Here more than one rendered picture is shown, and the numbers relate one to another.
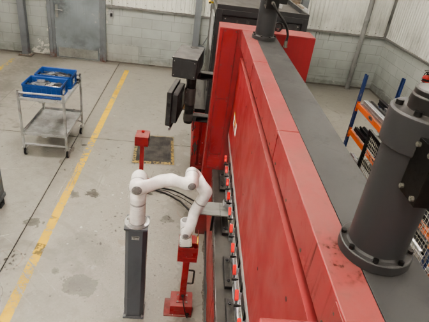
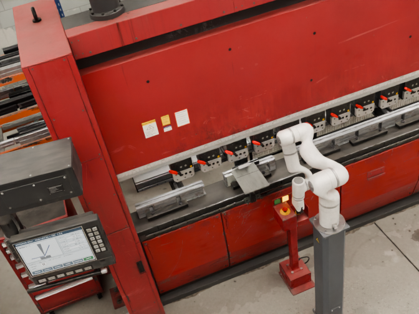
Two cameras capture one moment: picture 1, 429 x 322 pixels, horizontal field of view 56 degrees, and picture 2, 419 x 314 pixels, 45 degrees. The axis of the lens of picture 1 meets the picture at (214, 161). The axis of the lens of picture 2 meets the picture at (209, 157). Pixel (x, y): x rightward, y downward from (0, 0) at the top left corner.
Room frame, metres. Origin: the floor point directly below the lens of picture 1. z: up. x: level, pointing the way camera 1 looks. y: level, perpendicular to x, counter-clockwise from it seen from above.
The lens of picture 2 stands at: (3.38, 2.49, 3.39)
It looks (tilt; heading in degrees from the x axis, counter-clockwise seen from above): 39 degrees down; 262
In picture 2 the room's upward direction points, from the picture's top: 11 degrees counter-clockwise
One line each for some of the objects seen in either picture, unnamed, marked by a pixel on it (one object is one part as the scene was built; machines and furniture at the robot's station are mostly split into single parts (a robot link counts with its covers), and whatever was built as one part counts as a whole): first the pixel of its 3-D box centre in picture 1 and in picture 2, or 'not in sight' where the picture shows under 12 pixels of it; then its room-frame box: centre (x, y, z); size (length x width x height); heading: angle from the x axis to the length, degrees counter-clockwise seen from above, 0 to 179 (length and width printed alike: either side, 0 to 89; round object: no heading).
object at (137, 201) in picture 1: (138, 186); (324, 188); (2.48, 0.53, 1.30); 0.19 x 0.12 x 0.24; 7
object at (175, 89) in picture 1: (175, 101); (65, 245); (3.94, 0.48, 1.42); 0.45 x 0.12 x 0.36; 177
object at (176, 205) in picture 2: (221, 181); (167, 210); (3.37, -0.10, 0.89); 0.30 x 0.05 x 0.03; 5
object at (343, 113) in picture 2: (242, 259); (337, 111); (2.00, -0.27, 1.18); 0.15 x 0.09 x 0.17; 5
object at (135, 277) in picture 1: (135, 269); (328, 273); (2.45, 0.53, 0.50); 0.18 x 0.18 x 1.00; 6
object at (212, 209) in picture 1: (215, 209); (249, 177); (2.76, -0.06, 1.00); 0.26 x 0.18 x 0.01; 95
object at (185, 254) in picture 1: (188, 245); (290, 210); (2.54, 0.12, 0.75); 0.20 x 0.16 x 0.18; 6
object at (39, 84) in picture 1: (45, 87); not in sight; (5.05, 2.38, 0.92); 0.50 x 0.36 x 0.18; 96
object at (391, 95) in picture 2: (248, 310); (386, 94); (1.60, -0.31, 1.18); 0.15 x 0.09 x 0.17; 5
